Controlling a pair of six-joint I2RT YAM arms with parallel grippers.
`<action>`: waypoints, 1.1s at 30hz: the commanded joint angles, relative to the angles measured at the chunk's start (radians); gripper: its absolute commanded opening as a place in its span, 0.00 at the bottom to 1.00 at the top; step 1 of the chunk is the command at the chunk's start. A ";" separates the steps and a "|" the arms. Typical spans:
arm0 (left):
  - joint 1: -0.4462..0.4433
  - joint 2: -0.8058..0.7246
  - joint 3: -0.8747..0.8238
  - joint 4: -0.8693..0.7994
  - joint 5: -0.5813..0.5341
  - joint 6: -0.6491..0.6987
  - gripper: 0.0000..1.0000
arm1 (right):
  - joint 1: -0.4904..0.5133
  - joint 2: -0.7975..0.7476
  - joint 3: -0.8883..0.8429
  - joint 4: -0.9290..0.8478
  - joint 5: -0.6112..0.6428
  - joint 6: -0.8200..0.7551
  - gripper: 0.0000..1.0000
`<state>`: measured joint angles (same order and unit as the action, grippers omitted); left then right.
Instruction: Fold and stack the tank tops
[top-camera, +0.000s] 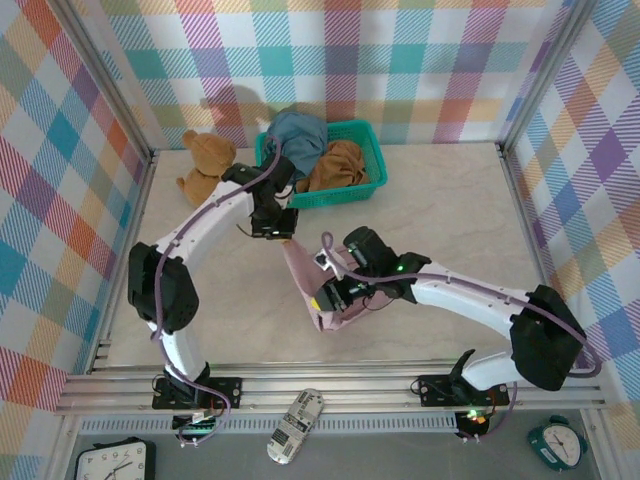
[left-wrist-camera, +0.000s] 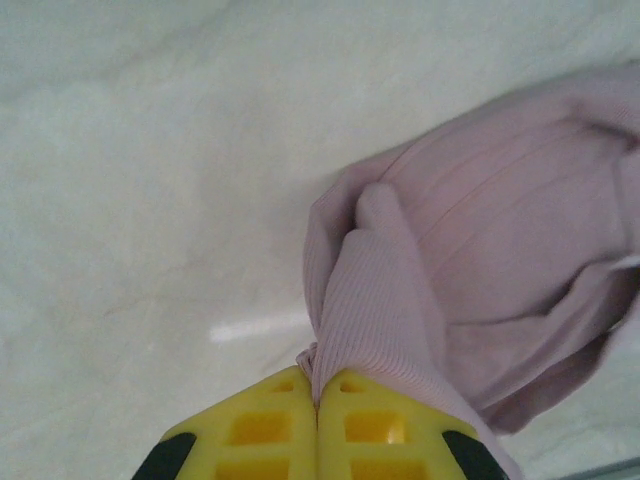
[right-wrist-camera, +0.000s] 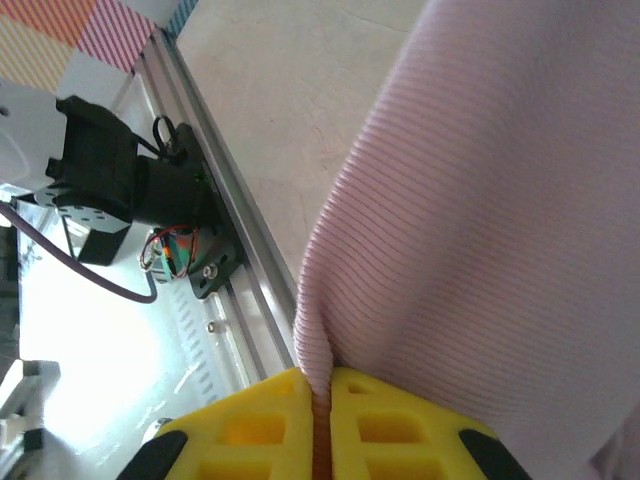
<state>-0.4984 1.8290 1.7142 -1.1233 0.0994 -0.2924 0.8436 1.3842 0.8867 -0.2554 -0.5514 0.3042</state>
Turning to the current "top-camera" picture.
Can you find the pink tank top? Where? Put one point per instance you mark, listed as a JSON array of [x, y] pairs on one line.
[[305, 275]]

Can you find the teal plastic basket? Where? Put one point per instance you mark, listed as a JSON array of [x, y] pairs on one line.
[[340, 200]]

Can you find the brown tank top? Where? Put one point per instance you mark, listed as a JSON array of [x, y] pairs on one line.
[[340, 170]]

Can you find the blue tank top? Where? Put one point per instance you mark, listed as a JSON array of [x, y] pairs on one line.
[[300, 140]]

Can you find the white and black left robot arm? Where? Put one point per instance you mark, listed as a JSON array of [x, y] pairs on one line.
[[165, 295]]

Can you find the brown teddy bear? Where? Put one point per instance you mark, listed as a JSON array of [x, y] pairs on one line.
[[200, 160]]

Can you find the black square clock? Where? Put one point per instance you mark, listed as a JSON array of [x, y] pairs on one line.
[[115, 460]]

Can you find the teal alarm clock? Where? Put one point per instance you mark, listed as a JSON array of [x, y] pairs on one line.
[[557, 442]]

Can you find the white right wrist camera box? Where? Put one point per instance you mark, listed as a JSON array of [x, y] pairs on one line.
[[327, 262]]

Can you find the long aluminium frame rail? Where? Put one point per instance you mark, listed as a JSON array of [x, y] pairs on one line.
[[375, 387]]

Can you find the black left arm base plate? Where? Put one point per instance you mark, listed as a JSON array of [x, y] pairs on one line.
[[225, 392]]

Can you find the aluminium side rail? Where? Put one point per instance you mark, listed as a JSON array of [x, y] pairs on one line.
[[145, 182], [509, 170]]

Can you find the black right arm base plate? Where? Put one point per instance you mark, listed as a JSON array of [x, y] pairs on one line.
[[435, 390]]

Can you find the aluminium frame post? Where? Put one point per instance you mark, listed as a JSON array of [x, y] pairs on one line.
[[105, 75], [545, 75]]

